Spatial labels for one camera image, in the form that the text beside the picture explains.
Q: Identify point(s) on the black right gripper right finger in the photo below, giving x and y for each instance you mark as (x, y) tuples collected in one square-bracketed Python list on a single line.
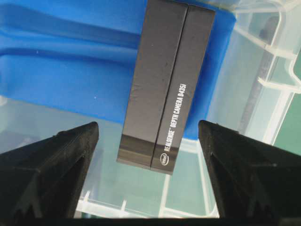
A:
[(250, 179)]

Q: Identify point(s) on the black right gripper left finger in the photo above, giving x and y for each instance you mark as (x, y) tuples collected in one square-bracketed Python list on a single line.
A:
[(45, 179)]

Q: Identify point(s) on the clear plastic storage case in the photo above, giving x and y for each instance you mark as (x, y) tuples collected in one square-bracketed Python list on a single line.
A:
[(251, 72)]

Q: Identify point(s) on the green table cloth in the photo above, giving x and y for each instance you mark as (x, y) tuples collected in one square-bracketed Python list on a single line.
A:
[(289, 135)]

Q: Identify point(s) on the blue cloth liner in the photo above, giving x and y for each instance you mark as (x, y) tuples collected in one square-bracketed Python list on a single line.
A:
[(64, 63)]

